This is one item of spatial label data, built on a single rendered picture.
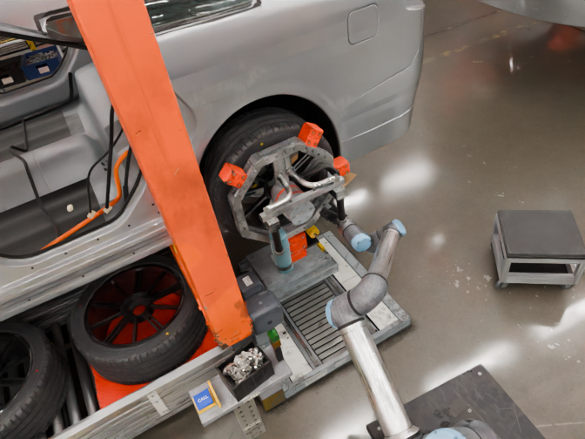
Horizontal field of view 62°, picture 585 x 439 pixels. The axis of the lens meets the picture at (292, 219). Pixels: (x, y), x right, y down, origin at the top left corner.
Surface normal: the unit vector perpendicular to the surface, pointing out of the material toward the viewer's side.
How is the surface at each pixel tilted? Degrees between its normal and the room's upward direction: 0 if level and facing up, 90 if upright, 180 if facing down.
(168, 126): 90
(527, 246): 0
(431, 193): 0
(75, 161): 50
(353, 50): 90
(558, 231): 0
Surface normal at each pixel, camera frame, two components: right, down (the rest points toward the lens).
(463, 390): -0.13, -0.71
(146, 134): 0.48, 0.56
